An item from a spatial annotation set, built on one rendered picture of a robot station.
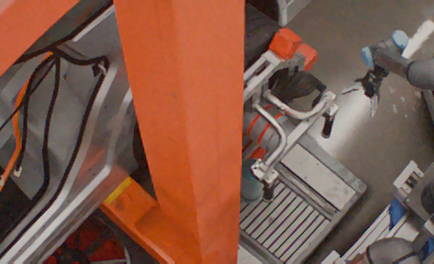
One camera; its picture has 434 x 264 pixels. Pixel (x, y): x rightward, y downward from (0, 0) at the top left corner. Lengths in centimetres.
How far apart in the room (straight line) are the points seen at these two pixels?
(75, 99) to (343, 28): 184
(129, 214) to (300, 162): 103
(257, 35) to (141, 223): 80
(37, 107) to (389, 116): 190
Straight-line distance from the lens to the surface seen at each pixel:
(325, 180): 358
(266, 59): 263
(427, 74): 248
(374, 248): 209
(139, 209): 288
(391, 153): 378
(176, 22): 113
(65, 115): 270
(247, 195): 301
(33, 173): 289
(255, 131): 276
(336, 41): 404
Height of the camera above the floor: 337
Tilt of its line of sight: 64 degrees down
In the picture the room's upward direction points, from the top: 2 degrees counter-clockwise
